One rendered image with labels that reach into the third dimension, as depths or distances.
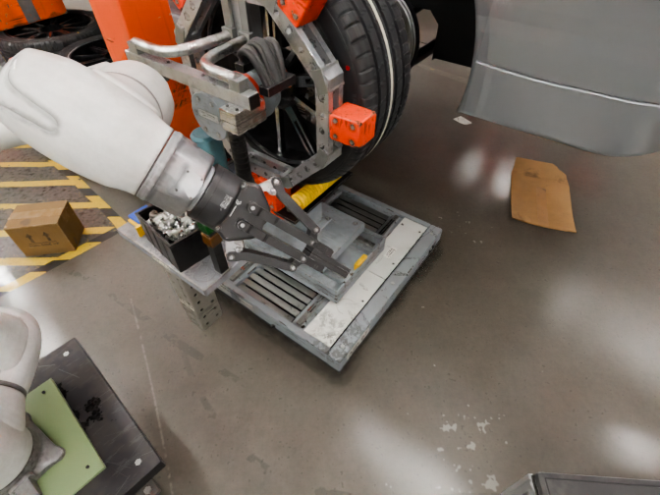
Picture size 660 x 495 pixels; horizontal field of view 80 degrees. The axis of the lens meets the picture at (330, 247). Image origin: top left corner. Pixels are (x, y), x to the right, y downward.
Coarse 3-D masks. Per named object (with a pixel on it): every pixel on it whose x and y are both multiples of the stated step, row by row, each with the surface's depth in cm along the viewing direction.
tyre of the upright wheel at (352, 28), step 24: (336, 0) 86; (360, 0) 90; (384, 0) 95; (336, 24) 88; (360, 24) 89; (384, 24) 95; (336, 48) 91; (360, 48) 89; (384, 48) 95; (408, 48) 103; (360, 72) 92; (384, 72) 97; (408, 72) 106; (360, 96) 95; (384, 96) 101; (384, 120) 107; (336, 168) 116
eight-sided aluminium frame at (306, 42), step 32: (192, 0) 98; (256, 0) 86; (192, 32) 110; (288, 32) 87; (192, 64) 115; (320, 64) 87; (320, 96) 93; (320, 128) 98; (256, 160) 126; (320, 160) 105
